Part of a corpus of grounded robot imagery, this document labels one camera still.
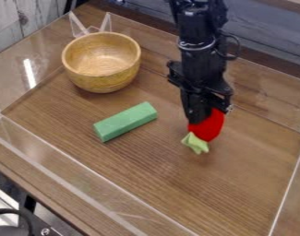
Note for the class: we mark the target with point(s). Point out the green rectangular block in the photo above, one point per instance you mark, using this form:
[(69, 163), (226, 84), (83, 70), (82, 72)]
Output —
[(125, 121)]

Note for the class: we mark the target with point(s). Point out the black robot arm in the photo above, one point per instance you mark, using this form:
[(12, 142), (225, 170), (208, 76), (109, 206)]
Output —
[(200, 19)]

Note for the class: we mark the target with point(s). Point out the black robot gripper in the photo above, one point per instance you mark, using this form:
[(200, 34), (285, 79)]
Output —
[(197, 75)]

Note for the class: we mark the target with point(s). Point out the black metal table frame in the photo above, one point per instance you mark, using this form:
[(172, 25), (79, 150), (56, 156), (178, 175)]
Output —
[(40, 228)]

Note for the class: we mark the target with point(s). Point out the clear acrylic tray enclosure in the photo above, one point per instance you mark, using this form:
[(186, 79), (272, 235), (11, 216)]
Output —
[(142, 185)]

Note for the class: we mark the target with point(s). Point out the red plush radish toy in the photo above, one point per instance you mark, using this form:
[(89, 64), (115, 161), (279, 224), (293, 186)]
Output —
[(204, 132)]

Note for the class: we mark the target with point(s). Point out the wooden bowl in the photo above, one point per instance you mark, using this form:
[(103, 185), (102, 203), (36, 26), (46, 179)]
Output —
[(102, 61)]

